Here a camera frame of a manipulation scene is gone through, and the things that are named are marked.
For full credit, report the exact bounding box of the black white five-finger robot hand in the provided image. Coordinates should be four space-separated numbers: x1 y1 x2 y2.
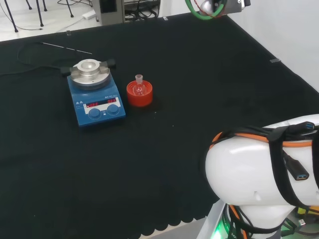
219 0 252 15

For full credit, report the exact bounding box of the clear glass round-bottom flask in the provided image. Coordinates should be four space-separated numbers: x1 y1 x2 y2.
133 74 146 97

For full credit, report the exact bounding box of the grey cabinet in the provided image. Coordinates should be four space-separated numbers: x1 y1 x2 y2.
96 0 125 25

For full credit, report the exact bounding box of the black blue-tipped USB plug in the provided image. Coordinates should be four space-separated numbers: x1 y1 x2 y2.
286 121 316 134

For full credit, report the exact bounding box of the black tripod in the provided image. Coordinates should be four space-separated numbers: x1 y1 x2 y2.
0 0 48 33
57 0 74 18

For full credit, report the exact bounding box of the black bench cloth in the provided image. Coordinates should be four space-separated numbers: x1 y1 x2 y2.
0 13 319 237

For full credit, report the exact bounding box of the thin metal probe rod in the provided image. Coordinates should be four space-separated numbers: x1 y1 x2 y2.
42 42 93 55

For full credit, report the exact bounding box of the blue heater with steel plate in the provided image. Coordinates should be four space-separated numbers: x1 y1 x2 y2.
61 58 127 129

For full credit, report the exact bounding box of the green cable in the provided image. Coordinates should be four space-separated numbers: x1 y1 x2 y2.
185 0 225 20

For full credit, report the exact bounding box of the black cable bundle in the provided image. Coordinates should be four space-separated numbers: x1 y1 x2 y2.
124 0 160 22

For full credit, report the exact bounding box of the red flask support ring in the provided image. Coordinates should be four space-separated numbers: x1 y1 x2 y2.
126 80 154 108

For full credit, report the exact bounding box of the orange cable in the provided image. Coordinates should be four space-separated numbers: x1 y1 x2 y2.
209 131 315 239

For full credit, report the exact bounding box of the thick black power cable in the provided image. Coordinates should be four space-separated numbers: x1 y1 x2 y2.
0 66 63 77

